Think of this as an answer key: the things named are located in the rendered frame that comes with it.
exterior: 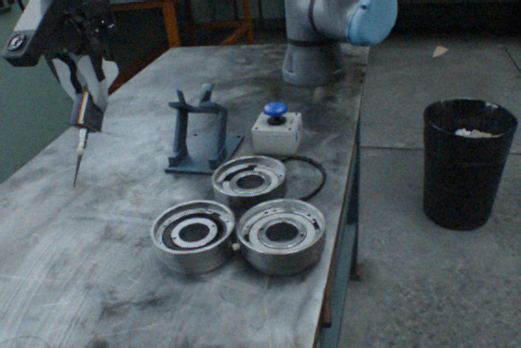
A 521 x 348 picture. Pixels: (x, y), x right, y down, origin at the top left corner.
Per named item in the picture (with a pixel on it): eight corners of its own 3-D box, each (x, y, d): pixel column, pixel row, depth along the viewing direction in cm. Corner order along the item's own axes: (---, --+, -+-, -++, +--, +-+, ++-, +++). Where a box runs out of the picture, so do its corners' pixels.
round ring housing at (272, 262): (313, 218, 63) (313, 192, 60) (336, 270, 54) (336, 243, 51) (236, 232, 62) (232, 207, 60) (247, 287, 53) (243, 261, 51)
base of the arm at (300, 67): (289, 63, 116) (287, 25, 111) (350, 64, 112) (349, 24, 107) (276, 86, 104) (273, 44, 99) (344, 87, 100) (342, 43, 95)
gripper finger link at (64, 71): (106, 97, 72) (93, 42, 67) (84, 115, 68) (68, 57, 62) (91, 96, 73) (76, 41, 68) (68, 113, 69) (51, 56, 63)
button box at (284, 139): (295, 155, 77) (293, 128, 74) (254, 153, 79) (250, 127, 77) (303, 133, 84) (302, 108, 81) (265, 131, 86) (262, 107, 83)
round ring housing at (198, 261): (199, 290, 53) (193, 264, 51) (141, 258, 59) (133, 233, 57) (255, 241, 60) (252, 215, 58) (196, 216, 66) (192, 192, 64)
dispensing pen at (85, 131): (56, 181, 63) (80, 71, 66) (76, 189, 66) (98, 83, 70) (67, 182, 62) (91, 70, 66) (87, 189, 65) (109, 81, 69)
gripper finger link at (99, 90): (135, 94, 70) (112, 37, 65) (113, 113, 65) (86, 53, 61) (120, 97, 71) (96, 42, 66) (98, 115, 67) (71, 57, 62)
